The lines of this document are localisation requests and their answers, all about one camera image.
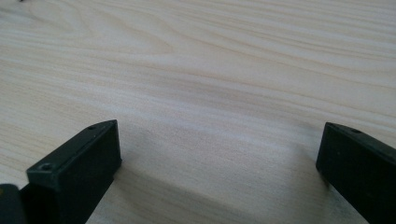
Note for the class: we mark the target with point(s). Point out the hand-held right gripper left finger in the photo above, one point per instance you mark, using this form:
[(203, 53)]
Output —
[(74, 174)]

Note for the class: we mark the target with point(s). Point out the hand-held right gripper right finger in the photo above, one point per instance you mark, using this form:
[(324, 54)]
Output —
[(361, 168)]

